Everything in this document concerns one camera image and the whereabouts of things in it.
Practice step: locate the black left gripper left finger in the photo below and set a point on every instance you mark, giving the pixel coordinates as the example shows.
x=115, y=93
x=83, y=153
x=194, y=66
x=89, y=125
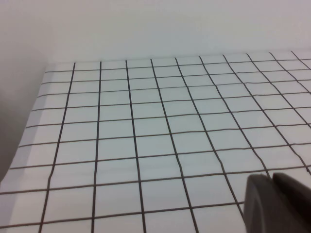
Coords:
x=260, y=208

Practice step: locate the white grid-lined table sheet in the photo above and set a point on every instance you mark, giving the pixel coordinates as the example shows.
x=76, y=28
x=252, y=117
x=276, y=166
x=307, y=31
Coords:
x=150, y=136

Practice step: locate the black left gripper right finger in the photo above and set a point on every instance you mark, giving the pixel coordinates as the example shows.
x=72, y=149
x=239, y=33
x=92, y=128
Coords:
x=296, y=204

